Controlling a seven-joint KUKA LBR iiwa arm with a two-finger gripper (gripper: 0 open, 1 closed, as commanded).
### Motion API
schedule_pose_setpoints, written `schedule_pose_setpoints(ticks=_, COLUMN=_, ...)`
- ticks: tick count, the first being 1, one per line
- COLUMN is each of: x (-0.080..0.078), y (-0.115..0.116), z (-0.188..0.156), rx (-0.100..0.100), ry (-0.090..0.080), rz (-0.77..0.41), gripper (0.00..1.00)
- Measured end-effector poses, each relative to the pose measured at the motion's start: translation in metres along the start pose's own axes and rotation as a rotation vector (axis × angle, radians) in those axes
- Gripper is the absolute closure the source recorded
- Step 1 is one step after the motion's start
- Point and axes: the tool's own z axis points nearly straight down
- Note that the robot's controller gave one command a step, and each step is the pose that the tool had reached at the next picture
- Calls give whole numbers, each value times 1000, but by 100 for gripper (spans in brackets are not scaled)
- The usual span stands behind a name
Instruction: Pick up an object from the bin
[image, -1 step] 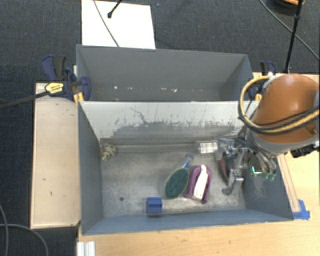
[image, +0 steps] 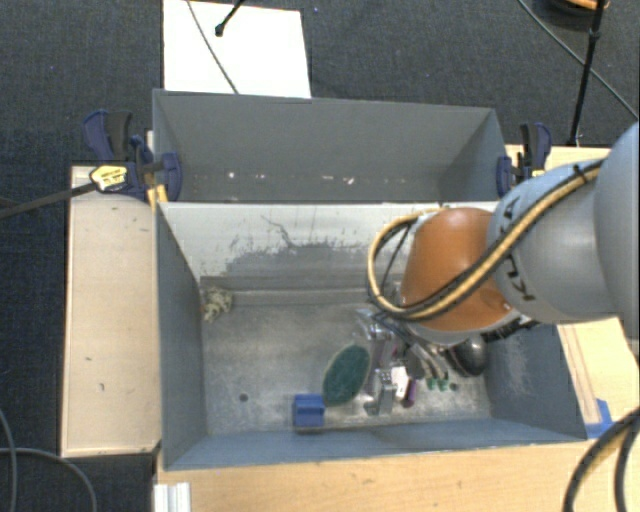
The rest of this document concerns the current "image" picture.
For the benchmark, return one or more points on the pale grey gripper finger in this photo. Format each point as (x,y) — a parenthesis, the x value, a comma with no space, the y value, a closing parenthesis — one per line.
(401,384)
(384,397)

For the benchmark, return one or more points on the pale wood flat board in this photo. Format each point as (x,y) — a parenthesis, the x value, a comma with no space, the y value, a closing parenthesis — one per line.
(110,320)

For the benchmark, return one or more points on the black cylinder on white bracket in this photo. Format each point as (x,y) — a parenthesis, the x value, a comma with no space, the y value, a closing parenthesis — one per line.
(469,356)

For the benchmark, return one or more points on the beige crumpled lump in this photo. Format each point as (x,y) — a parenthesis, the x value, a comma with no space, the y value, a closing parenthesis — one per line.
(216,302)

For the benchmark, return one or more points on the dark green oval sponge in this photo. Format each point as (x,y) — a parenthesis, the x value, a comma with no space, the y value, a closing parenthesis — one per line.
(346,375)

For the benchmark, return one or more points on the grey metal bin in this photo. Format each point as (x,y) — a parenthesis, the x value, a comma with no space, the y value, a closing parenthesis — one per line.
(280,350)

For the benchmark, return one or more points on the blue block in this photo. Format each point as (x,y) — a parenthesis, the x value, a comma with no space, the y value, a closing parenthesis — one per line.
(307,411)

